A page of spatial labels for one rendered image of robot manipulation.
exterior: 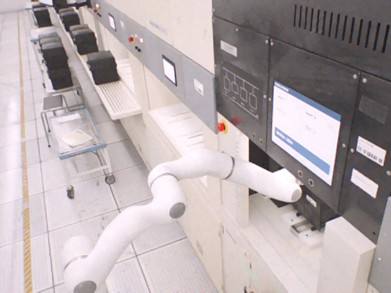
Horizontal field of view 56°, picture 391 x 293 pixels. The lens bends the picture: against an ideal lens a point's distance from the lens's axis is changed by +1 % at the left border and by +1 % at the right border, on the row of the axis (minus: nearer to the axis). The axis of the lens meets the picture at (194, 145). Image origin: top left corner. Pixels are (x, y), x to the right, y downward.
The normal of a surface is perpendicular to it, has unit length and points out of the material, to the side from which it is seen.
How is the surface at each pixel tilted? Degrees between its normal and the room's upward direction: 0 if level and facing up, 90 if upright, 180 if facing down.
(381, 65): 90
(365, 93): 90
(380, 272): 90
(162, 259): 0
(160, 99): 90
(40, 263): 0
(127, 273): 0
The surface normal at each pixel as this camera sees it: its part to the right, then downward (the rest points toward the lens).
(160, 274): -0.07, -0.85
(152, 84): 0.39, 0.45
